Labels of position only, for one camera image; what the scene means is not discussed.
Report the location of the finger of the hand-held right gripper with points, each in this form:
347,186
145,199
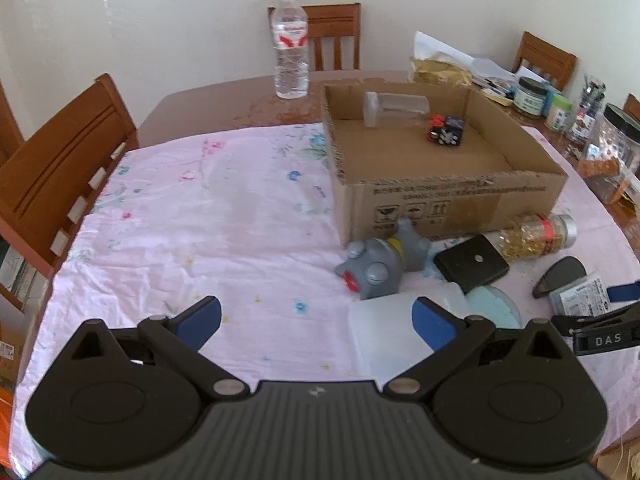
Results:
605,332
625,292

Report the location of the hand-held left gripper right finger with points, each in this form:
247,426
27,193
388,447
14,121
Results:
432,325

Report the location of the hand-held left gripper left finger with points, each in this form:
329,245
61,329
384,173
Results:
202,317

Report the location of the white printed packet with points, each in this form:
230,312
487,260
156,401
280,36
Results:
580,297

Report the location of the translucent white plastic container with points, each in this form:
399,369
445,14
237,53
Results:
385,335

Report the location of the light blue toy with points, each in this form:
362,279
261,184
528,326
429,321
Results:
495,307

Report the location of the black wedge-shaped case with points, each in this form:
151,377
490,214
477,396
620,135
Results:
560,275

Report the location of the black square plate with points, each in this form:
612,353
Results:
472,262

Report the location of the grey rubber toy figure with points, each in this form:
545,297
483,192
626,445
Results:
375,265

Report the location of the golden capsule bottle silver cap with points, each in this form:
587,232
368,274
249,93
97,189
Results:
530,237

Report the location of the cardboard box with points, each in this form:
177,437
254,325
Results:
450,200

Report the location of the pink floral tablecloth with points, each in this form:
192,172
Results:
200,220

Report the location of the large clear jar black lid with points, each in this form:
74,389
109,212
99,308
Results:
617,150

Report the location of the clear jar of pens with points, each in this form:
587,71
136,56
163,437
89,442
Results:
587,105

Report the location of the green-lid small jar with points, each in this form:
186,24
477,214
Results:
560,112

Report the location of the black toy train red caps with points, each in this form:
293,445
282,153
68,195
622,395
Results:
452,132

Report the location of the pale storage box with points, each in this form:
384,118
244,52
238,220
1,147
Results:
12,270

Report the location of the small brown carton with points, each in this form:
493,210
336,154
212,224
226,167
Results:
7,355

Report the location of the wooden grooved-back dining chair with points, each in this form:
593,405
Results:
60,160

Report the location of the dark-lid jar with pale label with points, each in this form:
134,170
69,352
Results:
530,97

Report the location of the clear empty plastic jar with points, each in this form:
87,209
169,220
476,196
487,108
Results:
400,105

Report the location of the pile of white papers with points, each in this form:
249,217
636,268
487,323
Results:
492,75

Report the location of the clear plastic water bottle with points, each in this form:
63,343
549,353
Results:
291,60

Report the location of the white tissue sheet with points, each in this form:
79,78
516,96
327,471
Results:
435,42

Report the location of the wooden slatted dining chair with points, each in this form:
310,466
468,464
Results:
335,15

